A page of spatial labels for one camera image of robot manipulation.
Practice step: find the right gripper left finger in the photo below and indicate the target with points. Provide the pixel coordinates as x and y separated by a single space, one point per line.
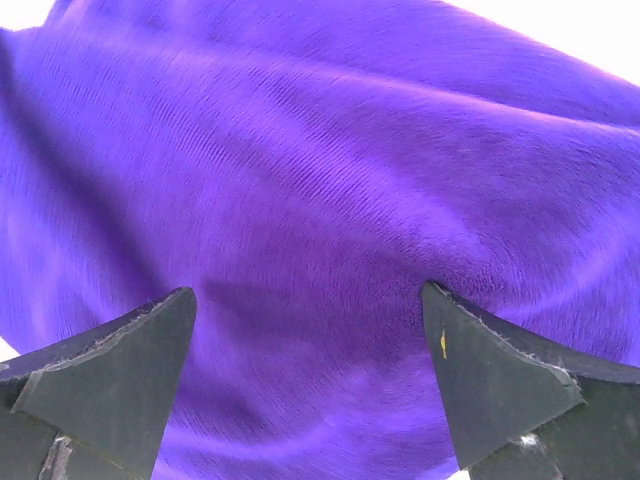
96 405

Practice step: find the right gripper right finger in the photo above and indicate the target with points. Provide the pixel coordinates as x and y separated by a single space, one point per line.
520 406

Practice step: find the purple towel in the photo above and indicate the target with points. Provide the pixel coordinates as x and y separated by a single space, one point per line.
305 167

